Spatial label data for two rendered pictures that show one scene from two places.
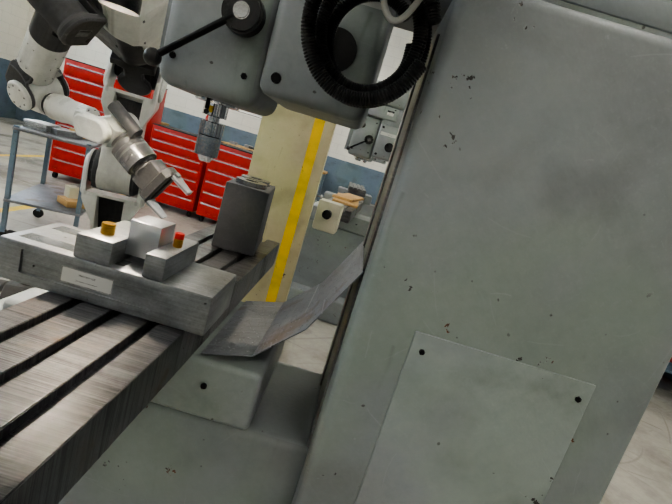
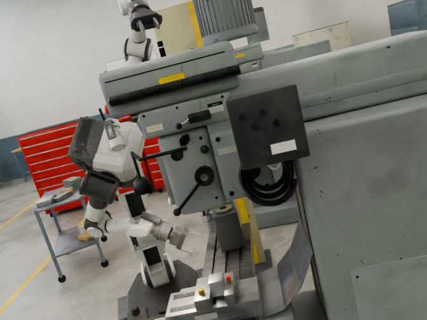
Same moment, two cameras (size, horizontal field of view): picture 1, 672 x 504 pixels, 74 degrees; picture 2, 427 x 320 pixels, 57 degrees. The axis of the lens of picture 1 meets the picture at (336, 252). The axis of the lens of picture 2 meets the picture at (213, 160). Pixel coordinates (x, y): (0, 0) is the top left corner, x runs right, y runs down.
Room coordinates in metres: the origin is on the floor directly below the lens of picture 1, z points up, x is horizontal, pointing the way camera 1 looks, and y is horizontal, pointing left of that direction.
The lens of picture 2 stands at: (-0.56, 0.05, 1.84)
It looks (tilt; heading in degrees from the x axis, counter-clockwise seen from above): 14 degrees down; 7
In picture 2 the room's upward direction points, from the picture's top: 15 degrees counter-clockwise
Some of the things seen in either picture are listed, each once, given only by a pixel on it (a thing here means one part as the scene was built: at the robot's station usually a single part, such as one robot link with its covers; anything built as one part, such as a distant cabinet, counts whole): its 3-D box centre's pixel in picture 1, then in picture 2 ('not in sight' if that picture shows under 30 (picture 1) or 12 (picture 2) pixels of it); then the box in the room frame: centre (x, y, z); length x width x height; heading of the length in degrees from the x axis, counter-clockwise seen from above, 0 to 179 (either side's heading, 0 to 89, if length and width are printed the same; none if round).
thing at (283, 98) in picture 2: not in sight; (267, 126); (0.58, 0.01, 1.62); 0.20 x 0.09 x 0.21; 90
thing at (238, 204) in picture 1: (246, 212); (227, 222); (1.32, 0.29, 1.04); 0.22 x 0.12 x 0.20; 7
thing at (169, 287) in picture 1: (128, 264); (213, 299); (0.74, 0.34, 0.99); 0.35 x 0.15 x 0.11; 91
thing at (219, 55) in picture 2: not in sight; (173, 78); (0.91, 0.30, 1.81); 0.47 x 0.26 x 0.16; 90
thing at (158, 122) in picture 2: not in sight; (190, 111); (0.91, 0.27, 1.68); 0.34 x 0.24 x 0.10; 90
